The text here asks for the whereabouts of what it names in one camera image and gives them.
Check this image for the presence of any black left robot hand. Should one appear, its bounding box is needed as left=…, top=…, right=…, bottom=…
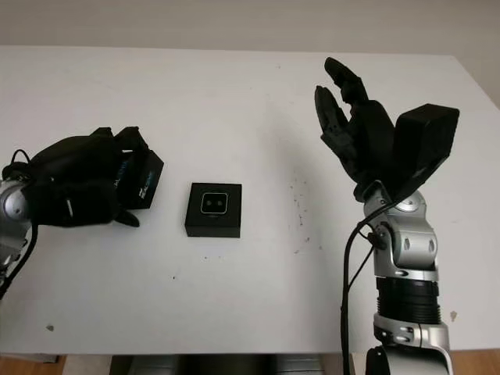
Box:
left=29, top=125, right=152, bottom=230

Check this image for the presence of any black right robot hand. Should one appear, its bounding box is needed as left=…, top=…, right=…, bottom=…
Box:
left=314, top=57, right=398, bottom=198

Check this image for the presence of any black RealSense box lid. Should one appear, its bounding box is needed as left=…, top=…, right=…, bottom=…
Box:
left=111, top=149, right=165, bottom=211

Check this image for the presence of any small silver RealSense camera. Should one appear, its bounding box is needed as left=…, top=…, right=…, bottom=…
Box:
left=200, top=191, right=230, bottom=216

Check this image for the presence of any grey robot torso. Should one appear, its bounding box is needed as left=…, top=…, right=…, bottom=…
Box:
left=109, top=353, right=352, bottom=375

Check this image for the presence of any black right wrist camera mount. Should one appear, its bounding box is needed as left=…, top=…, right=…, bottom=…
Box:
left=390, top=103, right=461, bottom=202

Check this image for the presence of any black foam-lined camera box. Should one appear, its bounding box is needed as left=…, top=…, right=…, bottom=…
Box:
left=183, top=181, right=243, bottom=238

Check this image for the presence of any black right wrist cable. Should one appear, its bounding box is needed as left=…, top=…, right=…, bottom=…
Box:
left=338, top=197, right=403, bottom=375

